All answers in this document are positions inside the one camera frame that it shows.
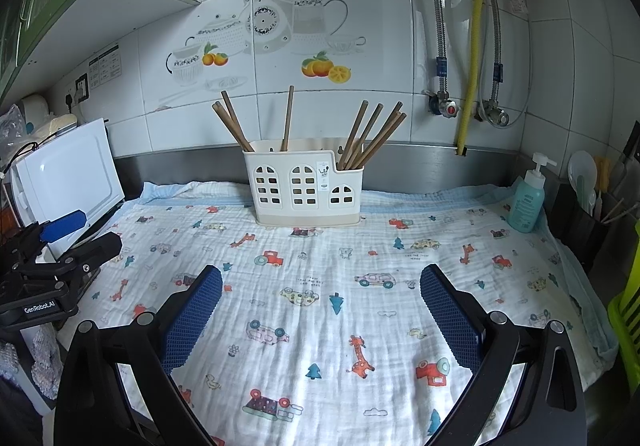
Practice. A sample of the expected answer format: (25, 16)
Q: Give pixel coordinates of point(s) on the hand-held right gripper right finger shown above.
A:
(450, 316)

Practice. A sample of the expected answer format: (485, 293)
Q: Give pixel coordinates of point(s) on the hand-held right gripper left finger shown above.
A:
(192, 316)

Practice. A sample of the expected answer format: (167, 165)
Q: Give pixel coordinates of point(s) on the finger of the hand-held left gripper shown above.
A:
(65, 223)
(100, 248)

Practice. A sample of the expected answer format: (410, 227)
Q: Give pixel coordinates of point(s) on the cream plastic utensil holder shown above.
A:
(285, 186)

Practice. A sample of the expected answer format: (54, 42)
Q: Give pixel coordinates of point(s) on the set of wooden chopsticks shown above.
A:
(287, 121)

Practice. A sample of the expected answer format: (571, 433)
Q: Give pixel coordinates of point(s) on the cream appliance lid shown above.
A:
(57, 123)

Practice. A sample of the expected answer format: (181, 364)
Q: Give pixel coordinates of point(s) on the clear plastic bag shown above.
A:
(11, 126)

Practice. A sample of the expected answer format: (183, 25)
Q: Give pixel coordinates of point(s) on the white plastic container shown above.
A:
(34, 110)

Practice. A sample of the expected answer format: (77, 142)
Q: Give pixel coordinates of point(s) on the teal pump soap bottle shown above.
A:
(525, 208)

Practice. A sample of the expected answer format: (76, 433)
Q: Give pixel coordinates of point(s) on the white cartoon printed cloth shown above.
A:
(325, 246)

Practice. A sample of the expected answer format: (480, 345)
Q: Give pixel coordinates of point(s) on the black utensil container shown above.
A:
(580, 231)

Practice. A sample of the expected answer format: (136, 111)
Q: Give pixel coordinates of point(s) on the white instruction sticker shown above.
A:
(106, 66)

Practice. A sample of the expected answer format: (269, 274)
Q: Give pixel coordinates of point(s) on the green plastic rack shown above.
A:
(627, 311)

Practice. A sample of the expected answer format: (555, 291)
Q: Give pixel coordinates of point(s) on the white plastic ladle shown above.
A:
(582, 171)

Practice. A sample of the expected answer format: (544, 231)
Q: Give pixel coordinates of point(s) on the plain metal valve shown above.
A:
(497, 116)

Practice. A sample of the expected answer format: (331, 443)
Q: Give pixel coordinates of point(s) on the metal valve with red knob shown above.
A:
(448, 108)

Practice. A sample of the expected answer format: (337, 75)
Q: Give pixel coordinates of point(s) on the pale yellow utensil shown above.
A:
(604, 173)

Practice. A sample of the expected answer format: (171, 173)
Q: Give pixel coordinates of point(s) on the white wall socket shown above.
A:
(68, 98)

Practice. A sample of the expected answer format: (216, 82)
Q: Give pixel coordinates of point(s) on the black wall socket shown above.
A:
(82, 87)

